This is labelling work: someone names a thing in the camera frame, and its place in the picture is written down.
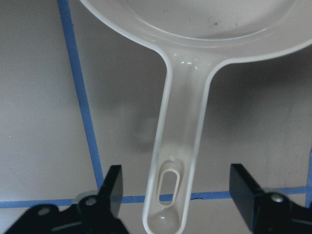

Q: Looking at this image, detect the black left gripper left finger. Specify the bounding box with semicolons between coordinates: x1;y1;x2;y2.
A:
6;165;128;234

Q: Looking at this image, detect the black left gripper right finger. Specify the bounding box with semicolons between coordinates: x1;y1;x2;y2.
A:
229;164;312;234

